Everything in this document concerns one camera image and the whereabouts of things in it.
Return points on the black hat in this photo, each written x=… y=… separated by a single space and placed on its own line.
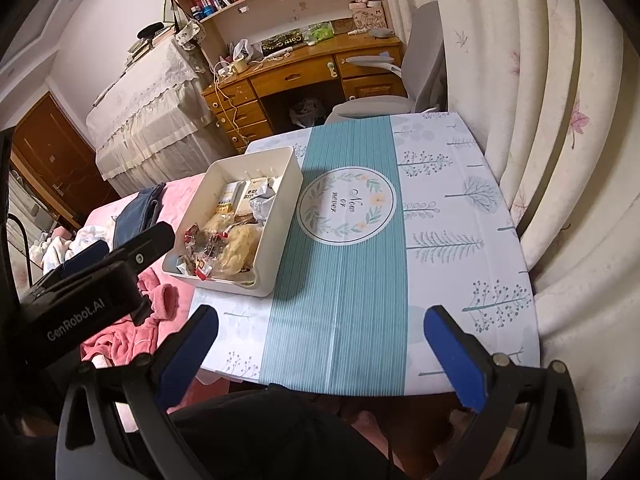
x=152 y=30

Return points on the black trash bag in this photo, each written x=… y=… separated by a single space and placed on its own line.
x=307 y=112

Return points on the brown wooden door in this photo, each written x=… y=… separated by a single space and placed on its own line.
x=55 y=155

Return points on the pink blanket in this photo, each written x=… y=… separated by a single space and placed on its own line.
x=120 y=345

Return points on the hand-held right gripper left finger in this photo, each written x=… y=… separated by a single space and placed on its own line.
x=187 y=360

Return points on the beige mug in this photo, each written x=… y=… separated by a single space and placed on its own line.
x=240 y=65

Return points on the floral fabric bag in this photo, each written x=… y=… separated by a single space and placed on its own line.
x=190 y=32

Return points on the green tissue pack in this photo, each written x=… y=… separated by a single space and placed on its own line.
x=320 y=32

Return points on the red white snack packet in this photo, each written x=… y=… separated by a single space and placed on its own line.
x=262 y=200

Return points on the grey pouch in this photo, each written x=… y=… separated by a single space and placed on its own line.
x=382 y=32

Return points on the clear nut bar packet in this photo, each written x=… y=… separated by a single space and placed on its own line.
x=202 y=242

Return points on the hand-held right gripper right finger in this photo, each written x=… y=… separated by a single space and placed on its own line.
x=455 y=360

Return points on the orange snack packet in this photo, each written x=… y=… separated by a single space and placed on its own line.
x=230 y=199

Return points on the pale noodle cake packet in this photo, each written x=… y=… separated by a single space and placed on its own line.
x=240 y=250

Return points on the white printed box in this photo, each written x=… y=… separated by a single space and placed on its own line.
x=370 y=17

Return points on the white plastic storage box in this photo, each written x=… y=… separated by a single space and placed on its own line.
x=282 y=210

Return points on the wooden bookshelf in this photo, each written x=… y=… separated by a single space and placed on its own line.
x=280 y=5

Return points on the dark printed box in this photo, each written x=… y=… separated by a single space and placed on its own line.
x=282 y=41

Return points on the stack of flat books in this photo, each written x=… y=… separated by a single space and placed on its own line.
x=137 y=50

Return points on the lace cloth covered furniture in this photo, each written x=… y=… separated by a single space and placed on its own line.
x=150 y=110

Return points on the blue jeans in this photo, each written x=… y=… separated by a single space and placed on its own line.
x=135 y=215

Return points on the tree print tablecloth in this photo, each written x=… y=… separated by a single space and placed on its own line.
x=340 y=310

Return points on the white fleece garment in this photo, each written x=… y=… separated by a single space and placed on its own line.
x=85 y=235

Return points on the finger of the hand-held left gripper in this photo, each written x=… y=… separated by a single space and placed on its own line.
x=145 y=250
x=85 y=257

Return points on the grey office chair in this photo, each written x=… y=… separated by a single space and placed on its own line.
x=425 y=50

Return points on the white plastic bag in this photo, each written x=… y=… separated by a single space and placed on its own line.
x=242 y=50

